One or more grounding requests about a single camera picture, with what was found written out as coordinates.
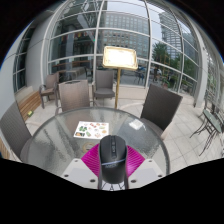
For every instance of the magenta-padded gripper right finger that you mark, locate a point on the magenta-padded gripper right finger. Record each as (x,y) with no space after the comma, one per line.
(145,170)

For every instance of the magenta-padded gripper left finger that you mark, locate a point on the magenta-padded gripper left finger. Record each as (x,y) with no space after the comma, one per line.
(80,170)

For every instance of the dark grey computer mouse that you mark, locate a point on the dark grey computer mouse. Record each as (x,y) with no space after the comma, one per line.
(113,156)

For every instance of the colourful printed menu card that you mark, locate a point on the colourful printed menu card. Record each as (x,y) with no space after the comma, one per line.
(91,130)

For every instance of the dark wicker chair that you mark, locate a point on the dark wicker chair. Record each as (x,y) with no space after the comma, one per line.
(13,130)
(104,83)
(74,95)
(50,86)
(161,106)

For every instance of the wooden slatted bench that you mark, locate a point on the wooden slatted bench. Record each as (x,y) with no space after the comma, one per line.
(4,149)
(29,103)

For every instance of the black metal chairs group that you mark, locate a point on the black metal chairs group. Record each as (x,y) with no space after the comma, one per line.
(211,123)

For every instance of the gold framed sign stand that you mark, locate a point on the gold framed sign stand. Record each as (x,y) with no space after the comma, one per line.
(120,57)

